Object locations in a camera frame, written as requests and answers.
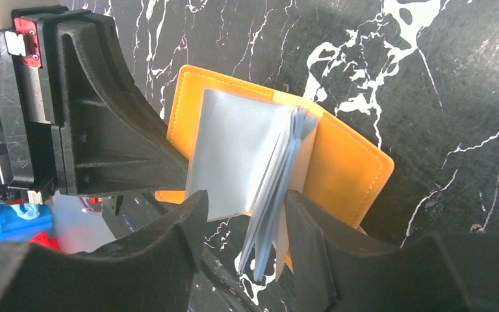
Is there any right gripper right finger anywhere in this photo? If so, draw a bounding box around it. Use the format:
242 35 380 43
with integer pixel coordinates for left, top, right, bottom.
285 190 499 311

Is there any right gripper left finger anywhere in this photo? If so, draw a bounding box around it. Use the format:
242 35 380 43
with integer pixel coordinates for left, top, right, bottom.
0 190 209 311

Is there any orange card holder wallet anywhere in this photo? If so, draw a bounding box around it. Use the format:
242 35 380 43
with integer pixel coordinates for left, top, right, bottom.
155 65 394 281

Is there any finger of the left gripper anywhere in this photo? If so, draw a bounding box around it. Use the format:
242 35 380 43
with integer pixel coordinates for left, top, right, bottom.
53 12 188 197

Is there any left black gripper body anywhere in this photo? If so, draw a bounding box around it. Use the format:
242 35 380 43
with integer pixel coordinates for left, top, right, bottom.
0 5 67 204

